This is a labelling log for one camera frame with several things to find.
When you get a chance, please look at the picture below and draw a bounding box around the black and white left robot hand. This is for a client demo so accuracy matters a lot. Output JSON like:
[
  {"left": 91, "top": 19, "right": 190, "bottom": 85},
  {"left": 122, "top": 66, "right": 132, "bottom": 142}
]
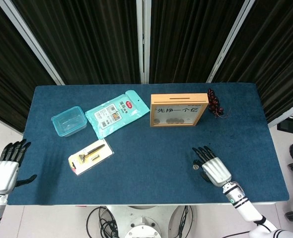
[{"left": 0, "top": 139, "right": 37, "bottom": 195}]

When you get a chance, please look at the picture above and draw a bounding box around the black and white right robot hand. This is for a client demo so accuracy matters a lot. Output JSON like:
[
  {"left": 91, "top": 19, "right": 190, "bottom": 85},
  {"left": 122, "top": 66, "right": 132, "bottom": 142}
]
[{"left": 192, "top": 145, "right": 232, "bottom": 188}]

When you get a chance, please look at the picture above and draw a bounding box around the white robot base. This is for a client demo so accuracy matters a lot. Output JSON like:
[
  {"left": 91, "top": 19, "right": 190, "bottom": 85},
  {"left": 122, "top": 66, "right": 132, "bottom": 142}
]
[{"left": 106, "top": 205, "right": 187, "bottom": 238}]

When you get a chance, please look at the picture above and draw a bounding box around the wooden coin bank frame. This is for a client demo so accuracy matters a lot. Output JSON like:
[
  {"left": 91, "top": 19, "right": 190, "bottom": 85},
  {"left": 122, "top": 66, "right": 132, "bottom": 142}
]
[{"left": 150, "top": 93, "right": 209, "bottom": 127}]

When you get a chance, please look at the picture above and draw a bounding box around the dark red grape bunch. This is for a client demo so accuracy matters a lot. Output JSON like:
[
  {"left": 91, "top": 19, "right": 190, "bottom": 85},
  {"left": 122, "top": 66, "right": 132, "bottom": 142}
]
[{"left": 207, "top": 88, "right": 229, "bottom": 120}]

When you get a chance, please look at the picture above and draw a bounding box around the blue table mat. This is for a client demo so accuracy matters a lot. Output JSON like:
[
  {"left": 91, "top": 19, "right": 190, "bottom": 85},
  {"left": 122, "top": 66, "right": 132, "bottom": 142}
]
[{"left": 6, "top": 83, "right": 291, "bottom": 206}]

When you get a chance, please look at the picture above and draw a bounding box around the teal clear plastic container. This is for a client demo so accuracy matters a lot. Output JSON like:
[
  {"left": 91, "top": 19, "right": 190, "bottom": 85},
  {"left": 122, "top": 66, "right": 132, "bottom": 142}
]
[{"left": 51, "top": 106, "right": 88, "bottom": 137}]

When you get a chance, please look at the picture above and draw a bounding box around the razor in blister pack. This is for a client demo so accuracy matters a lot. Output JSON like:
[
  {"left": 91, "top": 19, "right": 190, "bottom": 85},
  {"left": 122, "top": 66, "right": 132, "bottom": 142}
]
[{"left": 68, "top": 138, "right": 114, "bottom": 176}]

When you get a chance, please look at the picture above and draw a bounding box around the black pleated curtain panel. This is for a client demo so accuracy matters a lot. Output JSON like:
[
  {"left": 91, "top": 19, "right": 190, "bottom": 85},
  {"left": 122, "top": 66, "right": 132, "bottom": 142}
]
[
  {"left": 148, "top": 0, "right": 244, "bottom": 84},
  {"left": 11, "top": 0, "right": 142, "bottom": 85},
  {"left": 0, "top": 0, "right": 58, "bottom": 133},
  {"left": 211, "top": 0, "right": 293, "bottom": 124}
]

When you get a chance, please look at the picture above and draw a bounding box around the teal printed pouch package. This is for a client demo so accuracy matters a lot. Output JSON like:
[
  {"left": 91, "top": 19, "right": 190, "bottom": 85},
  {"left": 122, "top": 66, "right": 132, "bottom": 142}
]
[{"left": 84, "top": 90, "right": 150, "bottom": 139}]

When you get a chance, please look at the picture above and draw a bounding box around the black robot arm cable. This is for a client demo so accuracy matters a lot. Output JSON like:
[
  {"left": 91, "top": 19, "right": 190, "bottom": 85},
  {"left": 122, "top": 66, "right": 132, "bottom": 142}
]
[{"left": 225, "top": 230, "right": 251, "bottom": 238}]

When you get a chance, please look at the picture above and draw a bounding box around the grey partition frame post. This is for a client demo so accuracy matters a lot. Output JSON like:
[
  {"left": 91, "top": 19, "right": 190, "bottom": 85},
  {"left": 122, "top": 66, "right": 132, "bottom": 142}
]
[
  {"left": 136, "top": 0, "right": 152, "bottom": 84},
  {"left": 206, "top": 0, "right": 257, "bottom": 83},
  {"left": 268, "top": 99, "right": 293, "bottom": 128},
  {"left": 0, "top": 0, "right": 66, "bottom": 86}
]

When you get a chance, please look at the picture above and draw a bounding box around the black coiled cable bundle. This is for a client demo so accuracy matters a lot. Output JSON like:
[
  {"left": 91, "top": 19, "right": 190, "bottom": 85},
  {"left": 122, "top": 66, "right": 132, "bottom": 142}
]
[{"left": 86, "top": 206, "right": 119, "bottom": 238}]

